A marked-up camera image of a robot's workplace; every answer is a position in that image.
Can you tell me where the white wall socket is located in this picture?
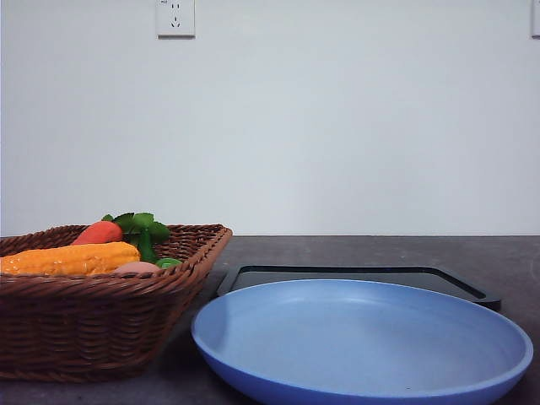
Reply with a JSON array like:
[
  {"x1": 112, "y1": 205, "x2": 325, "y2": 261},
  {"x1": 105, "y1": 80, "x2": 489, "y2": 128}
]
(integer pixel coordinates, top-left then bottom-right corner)
[{"x1": 155, "y1": 0, "x2": 196, "y2": 41}]

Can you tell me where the white wall plate edge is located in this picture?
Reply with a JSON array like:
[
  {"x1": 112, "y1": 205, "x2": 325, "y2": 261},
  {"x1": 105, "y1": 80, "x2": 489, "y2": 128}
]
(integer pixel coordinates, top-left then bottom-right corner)
[{"x1": 530, "y1": 0, "x2": 540, "y2": 40}]

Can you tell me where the blue round plate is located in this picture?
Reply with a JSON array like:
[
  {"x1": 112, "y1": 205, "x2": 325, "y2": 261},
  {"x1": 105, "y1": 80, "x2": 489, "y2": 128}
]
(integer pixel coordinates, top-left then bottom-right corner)
[{"x1": 192, "y1": 279, "x2": 533, "y2": 405}]

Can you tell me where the brown wicker basket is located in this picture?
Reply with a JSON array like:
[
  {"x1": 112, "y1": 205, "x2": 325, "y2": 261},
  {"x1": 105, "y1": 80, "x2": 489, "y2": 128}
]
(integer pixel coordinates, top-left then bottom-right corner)
[{"x1": 0, "y1": 224, "x2": 233, "y2": 383}]

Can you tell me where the green toy chili pepper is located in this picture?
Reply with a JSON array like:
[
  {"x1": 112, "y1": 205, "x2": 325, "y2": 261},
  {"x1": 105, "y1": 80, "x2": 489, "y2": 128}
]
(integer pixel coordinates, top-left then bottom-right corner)
[{"x1": 155, "y1": 257, "x2": 182, "y2": 269}]

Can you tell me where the black rectangular tray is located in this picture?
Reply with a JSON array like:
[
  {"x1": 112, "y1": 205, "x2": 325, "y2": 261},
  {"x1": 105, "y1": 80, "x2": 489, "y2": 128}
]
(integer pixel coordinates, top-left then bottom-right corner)
[{"x1": 217, "y1": 265, "x2": 502, "y2": 312}]

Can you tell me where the orange toy carrot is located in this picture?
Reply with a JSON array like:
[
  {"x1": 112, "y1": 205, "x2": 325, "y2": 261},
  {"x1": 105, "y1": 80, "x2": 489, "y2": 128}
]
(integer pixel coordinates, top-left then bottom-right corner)
[{"x1": 71, "y1": 213, "x2": 170, "y2": 262}]

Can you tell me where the yellow toy corn cob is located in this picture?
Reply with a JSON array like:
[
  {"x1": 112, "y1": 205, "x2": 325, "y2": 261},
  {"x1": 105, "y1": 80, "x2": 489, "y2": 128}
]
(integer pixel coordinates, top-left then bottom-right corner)
[{"x1": 0, "y1": 242, "x2": 141, "y2": 276}]

